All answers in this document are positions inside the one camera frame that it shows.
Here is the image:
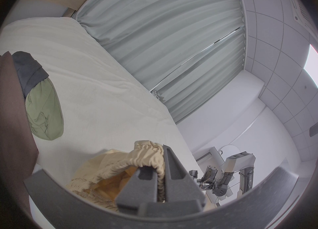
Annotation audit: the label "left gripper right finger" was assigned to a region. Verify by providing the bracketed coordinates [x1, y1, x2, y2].
[162, 144, 207, 205]

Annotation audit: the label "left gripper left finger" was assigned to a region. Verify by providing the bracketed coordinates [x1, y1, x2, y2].
[116, 167, 159, 210]

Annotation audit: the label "tan shorts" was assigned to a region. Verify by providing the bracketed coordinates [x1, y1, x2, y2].
[66, 140, 166, 210]

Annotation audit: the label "bed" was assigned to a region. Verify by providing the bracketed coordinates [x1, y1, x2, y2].
[0, 0, 199, 220]

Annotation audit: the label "pale green curtain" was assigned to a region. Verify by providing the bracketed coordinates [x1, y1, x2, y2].
[72, 0, 245, 92]
[151, 28, 246, 124]

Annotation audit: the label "green garment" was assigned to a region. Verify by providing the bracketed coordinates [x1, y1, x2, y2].
[25, 77, 64, 141]

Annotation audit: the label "brown shorts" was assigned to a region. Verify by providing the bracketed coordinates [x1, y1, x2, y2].
[0, 52, 40, 213]

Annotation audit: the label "black garment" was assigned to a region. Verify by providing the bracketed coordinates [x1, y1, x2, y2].
[12, 51, 49, 97]

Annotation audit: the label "ceiling light panel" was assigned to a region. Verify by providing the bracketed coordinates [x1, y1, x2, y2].
[303, 44, 318, 84]

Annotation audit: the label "ceiling air conditioner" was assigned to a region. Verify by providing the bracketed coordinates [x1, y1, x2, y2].
[289, 0, 316, 31]

